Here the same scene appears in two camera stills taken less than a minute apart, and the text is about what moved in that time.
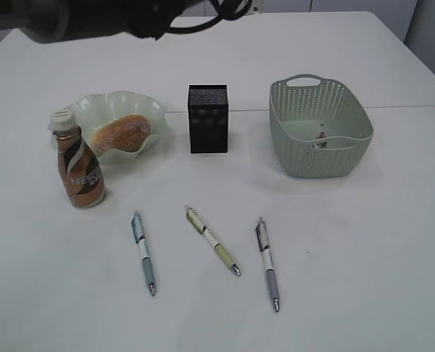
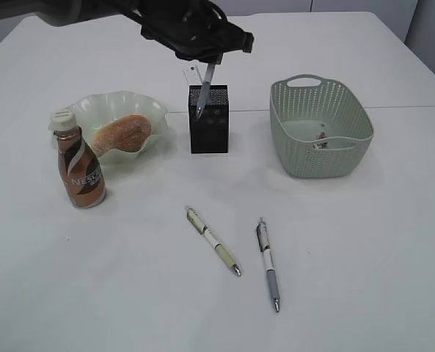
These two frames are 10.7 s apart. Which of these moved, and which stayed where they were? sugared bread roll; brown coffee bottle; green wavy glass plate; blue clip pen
Moved: blue clip pen
Stayed: brown coffee bottle; green wavy glass plate; sugared bread roll
